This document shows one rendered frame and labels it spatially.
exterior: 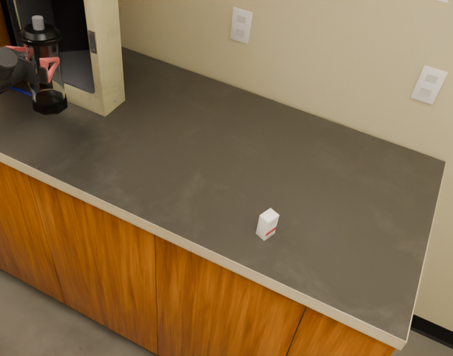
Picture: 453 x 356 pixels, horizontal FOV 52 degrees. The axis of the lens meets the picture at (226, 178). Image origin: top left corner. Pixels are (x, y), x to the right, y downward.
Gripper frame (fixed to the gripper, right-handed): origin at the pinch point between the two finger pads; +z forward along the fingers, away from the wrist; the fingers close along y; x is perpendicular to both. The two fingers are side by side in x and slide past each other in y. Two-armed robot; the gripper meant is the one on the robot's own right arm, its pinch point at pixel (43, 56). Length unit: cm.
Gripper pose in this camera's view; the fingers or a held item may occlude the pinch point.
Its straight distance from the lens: 142.1
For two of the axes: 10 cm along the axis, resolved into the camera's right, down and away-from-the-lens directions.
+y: -9.0, -3.5, 2.5
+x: -1.1, 7.5, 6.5
